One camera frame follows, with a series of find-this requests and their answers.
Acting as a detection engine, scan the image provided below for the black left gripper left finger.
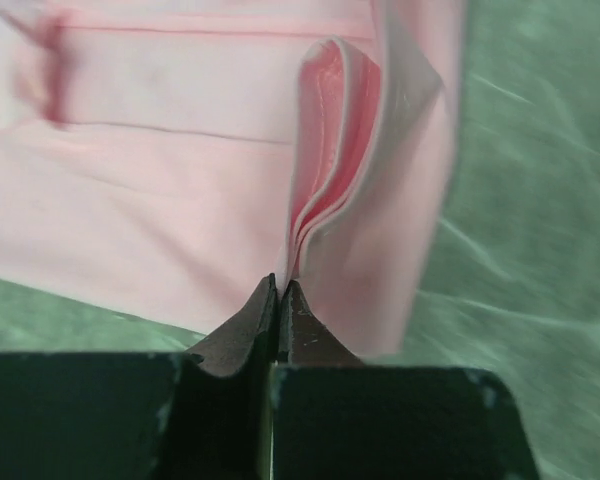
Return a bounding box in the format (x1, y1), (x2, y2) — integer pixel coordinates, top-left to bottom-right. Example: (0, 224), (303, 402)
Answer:
(187, 274), (278, 378)

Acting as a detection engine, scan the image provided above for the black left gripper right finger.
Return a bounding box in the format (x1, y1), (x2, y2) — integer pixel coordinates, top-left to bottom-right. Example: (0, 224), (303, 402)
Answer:
(278, 281), (363, 367)

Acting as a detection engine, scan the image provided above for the pink t shirt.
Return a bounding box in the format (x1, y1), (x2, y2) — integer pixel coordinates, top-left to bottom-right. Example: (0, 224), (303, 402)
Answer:
(0, 1), (467, 355)

